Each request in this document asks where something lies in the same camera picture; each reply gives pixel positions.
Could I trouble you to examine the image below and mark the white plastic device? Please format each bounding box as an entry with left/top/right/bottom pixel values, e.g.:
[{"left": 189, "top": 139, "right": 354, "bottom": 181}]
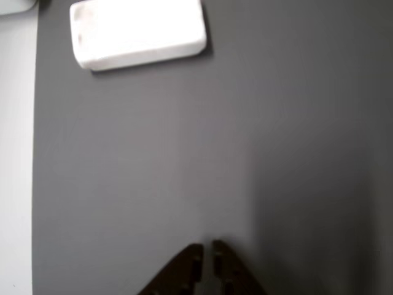
[{"left": 0, "top": 0, "right": 37, "bottom": 15}]

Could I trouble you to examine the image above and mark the white rectangular block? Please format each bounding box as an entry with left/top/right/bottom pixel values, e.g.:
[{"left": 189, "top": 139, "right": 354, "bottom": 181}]
[{"left": 69, "top": 0, "right": 208, "bottom": 72}]

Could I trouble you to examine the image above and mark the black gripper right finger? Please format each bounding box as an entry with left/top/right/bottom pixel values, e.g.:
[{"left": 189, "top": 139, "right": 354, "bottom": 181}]
[{"left": 211, "top": 239, "right": 268, "bottom": 295}]

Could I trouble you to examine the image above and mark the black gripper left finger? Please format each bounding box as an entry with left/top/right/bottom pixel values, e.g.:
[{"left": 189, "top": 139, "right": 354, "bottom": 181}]
[{"left": 136, "top": 243, "right": 204, "bottom": 295}]

